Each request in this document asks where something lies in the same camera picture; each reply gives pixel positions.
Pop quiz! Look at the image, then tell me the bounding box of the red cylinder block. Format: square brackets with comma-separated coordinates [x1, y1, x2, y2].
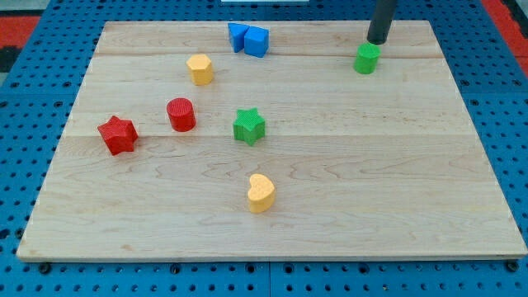
[166, 97, 196, 132]

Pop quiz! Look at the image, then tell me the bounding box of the blue triangle block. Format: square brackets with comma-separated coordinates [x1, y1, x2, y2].
[228, 22, 249, 53]

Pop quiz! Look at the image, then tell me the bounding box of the yellow heart block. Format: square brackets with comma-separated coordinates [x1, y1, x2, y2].
[247, 173, 276, 214]

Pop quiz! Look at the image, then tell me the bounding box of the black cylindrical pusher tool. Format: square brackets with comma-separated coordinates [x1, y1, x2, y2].
[366, 0, 398, 45]

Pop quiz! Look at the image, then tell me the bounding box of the yellow hexagon block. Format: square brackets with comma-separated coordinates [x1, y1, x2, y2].
[186, 54, 214, 86]

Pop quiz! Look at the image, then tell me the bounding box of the green cylinder block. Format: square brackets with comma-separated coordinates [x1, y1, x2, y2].
[353, 42, 381, 74]

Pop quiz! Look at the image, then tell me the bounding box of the green star block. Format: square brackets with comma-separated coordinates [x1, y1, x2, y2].
[233, 107, 266, 146]

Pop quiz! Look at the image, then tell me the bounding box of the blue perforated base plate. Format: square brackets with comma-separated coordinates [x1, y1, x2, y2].
[1, 1, 527, 296]

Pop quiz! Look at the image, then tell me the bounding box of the blue cube block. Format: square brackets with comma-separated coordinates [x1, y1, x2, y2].
[244, 26, 269, 58]

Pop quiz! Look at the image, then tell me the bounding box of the red star block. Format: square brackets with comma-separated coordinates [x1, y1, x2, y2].
[97, 115, 139, 156]

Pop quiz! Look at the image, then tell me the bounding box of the wooden board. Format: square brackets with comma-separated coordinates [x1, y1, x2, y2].
[17, 21, 527, 262]

